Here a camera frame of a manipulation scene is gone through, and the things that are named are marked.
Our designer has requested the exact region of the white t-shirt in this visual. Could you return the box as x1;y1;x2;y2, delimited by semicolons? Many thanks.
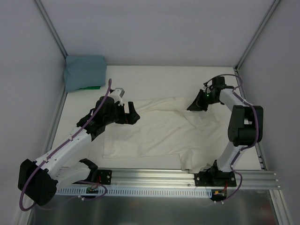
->
103;97;230;173

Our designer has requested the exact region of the white slotted cable duct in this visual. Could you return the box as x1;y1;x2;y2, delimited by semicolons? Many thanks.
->
56;186;212;198

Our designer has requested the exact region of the aluminium frame post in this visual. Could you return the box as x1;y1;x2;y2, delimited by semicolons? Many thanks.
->
33;0;68;59
234;0;281;72

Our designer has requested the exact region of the aluminium mounting rail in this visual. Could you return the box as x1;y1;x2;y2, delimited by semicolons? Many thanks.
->
56;165;282;191

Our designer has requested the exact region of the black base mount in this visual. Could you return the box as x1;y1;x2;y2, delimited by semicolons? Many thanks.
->
194;162;237;187
84;169;113;185

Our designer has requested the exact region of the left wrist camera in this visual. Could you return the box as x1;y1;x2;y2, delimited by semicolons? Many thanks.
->
109;88;125;105

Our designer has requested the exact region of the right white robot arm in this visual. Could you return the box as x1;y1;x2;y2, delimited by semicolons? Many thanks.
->
187;74;263;186

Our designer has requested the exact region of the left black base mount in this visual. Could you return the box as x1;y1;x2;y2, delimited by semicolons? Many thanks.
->
84;169;113;185

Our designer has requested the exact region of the folded green t-shirt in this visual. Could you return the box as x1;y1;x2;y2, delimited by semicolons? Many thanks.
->
79;86;101;90

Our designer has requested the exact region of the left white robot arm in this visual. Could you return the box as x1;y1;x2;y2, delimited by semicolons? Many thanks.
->
18;96;140;211

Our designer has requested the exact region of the right aluminium frame post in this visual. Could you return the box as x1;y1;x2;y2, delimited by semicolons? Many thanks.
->
234;0;281;72

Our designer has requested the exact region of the folded blue t-shirt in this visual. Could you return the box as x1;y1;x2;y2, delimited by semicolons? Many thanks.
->
63;55;107;92

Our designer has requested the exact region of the left aluminium frame post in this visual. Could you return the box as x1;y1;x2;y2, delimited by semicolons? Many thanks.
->
33;0;68;59

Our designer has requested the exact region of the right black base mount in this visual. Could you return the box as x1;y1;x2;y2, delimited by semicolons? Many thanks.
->
194;162;237;187

